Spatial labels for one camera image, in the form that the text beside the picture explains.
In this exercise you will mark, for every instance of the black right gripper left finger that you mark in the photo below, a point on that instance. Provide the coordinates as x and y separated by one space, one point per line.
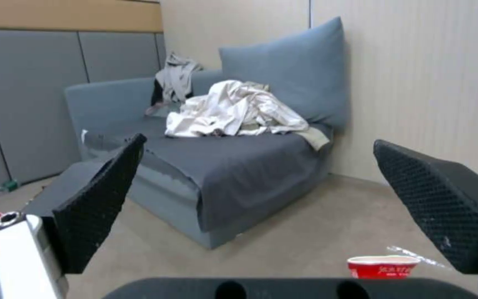
89 205

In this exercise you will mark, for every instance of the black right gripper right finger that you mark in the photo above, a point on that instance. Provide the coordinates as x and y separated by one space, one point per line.
438 199

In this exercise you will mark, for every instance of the clear plastic wrapper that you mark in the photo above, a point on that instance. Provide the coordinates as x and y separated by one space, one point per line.
425 260

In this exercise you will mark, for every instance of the clear plastic bag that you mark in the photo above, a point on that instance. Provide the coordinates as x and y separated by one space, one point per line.
164 183

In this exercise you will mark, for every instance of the plastic bottle with green label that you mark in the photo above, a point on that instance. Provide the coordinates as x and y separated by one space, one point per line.
6 187

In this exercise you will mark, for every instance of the red instant noodle bowl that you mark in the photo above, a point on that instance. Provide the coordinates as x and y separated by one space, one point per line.
380 267

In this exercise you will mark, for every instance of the blue-grey sofa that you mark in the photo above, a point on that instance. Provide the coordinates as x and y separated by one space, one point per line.
106 102

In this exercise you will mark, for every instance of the grey office partition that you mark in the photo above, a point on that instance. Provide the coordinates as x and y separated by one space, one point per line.
35 93

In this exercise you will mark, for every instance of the grey-white garment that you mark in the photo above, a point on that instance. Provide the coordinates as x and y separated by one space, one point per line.
176 78

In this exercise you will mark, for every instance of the dark grey sofa blanket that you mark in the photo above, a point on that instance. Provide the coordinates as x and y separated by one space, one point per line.
243 168

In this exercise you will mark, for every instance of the crumpled white cloth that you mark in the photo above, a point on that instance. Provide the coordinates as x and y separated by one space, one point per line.
226 109

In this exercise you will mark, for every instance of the large blue cushion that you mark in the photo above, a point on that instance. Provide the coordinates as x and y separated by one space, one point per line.
293 71

